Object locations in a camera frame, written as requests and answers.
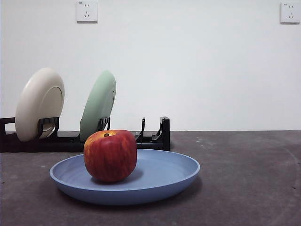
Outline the red apple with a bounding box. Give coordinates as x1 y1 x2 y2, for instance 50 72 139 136
83 129 138 183

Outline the blue plate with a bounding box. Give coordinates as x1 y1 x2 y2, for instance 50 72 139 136
49 148 201 206

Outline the light green plate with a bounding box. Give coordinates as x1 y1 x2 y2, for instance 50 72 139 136
79 70 117 143

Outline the cream plate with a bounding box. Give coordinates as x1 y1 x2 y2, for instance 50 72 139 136
15 67 65 143

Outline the black plate rack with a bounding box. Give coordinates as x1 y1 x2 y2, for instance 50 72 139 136
0 116 171 153

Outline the white wall socket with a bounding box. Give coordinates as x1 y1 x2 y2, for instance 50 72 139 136
279 2 301 24
77 0 98 24

